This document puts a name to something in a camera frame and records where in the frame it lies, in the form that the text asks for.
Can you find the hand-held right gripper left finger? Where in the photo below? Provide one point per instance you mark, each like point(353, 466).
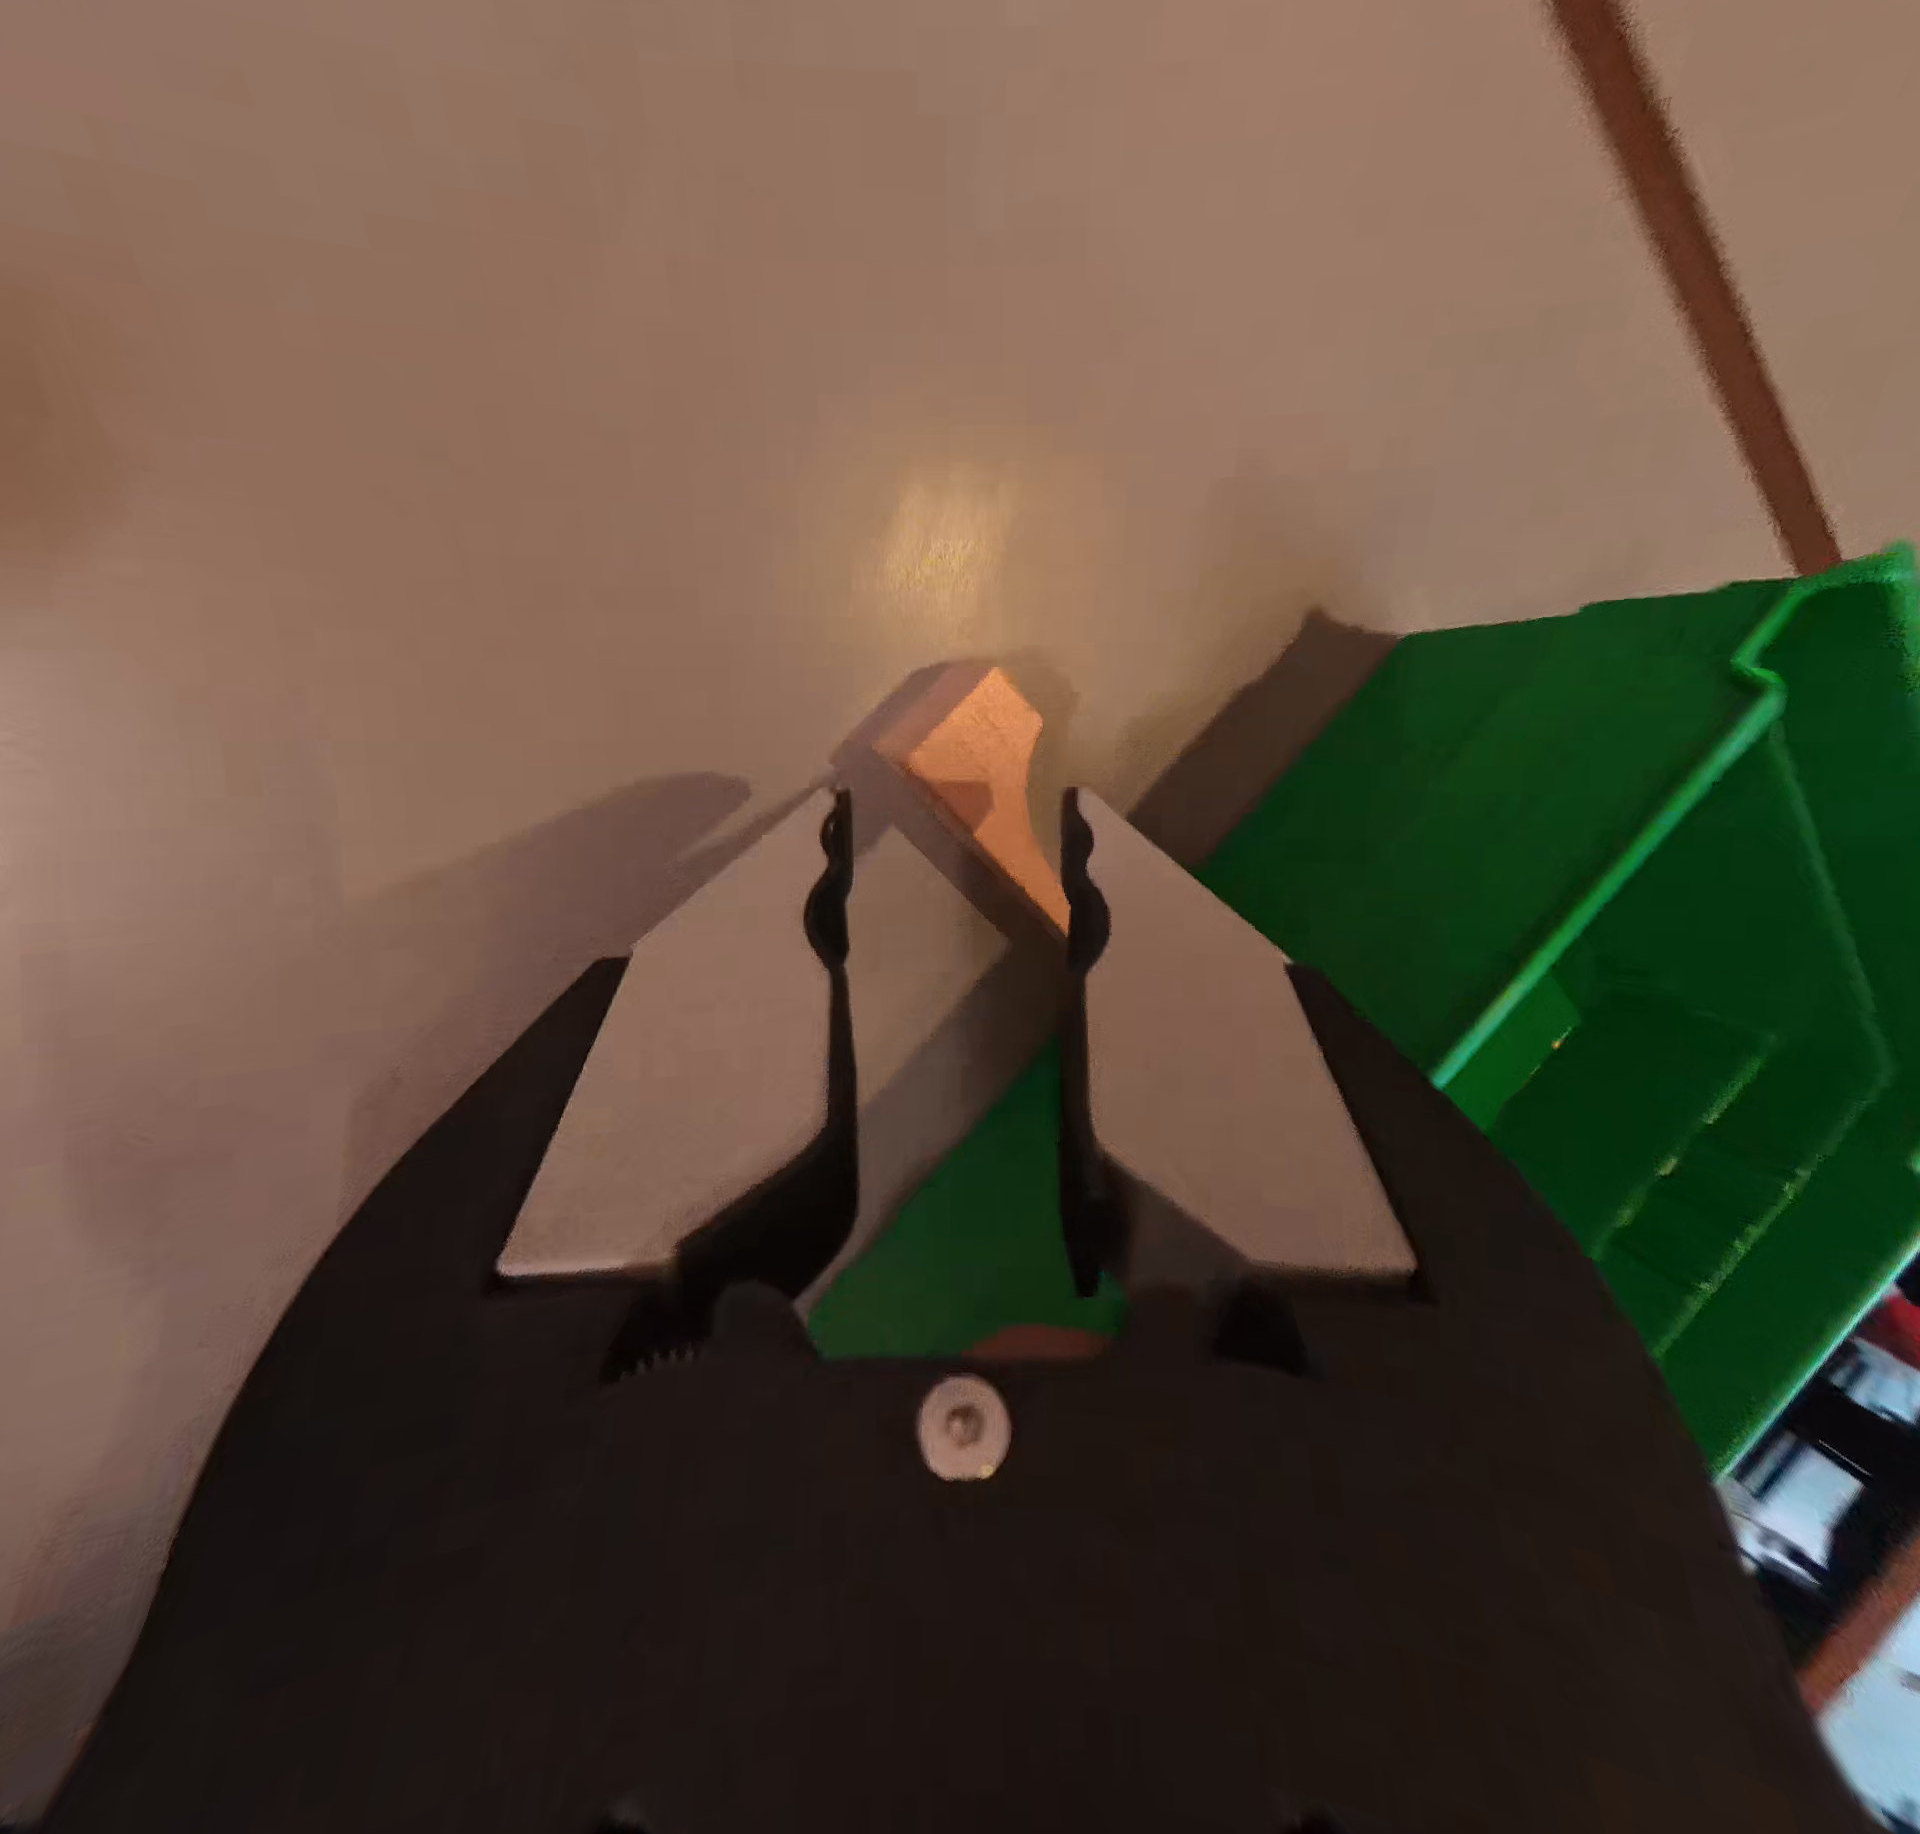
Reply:
point(674, 1114)

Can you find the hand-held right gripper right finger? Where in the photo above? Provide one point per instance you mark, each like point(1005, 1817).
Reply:
point(1245, 1114)

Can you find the green plastic bin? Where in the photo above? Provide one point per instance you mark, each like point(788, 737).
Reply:
point(1577, 888)

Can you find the natural wooden plank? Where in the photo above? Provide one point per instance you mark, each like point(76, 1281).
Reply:
point(975, 754)

